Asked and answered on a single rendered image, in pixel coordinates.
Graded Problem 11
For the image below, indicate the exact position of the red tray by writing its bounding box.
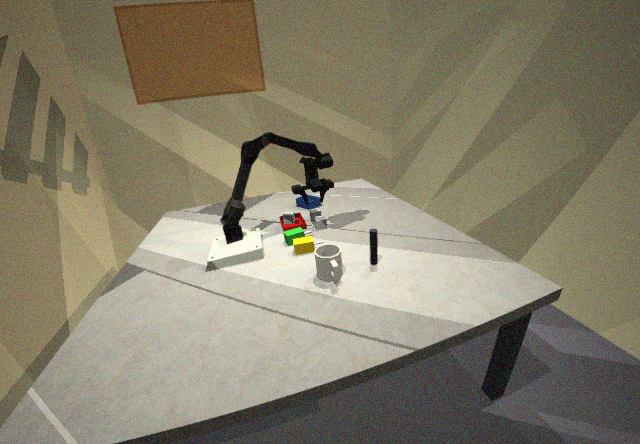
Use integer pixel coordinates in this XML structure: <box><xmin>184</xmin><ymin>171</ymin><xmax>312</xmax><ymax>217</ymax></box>
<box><xmin>279</xmin><ymin>213</ymin><xmax>307</xmax><ymax>232</ymax></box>

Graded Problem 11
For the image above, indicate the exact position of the blue tray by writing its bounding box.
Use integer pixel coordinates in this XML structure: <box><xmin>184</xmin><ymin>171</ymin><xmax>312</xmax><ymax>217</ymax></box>
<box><xmin>296</xmin><ymin>194</ymin><xmax>321</xmax><ymax>210</ymax></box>

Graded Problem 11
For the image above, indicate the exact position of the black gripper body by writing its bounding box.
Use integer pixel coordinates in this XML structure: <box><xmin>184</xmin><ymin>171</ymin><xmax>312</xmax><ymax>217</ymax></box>
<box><xmin>292</xmin><ymin>171</ymin><xmax>334</xmax><ymax>194</ymax></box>

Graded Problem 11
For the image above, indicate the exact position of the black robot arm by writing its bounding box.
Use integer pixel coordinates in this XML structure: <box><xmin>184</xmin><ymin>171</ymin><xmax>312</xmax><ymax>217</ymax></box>
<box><xmin>220</xmin><ymin>132</ymin><xmax>333</xmax><ymax>244</ymax></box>

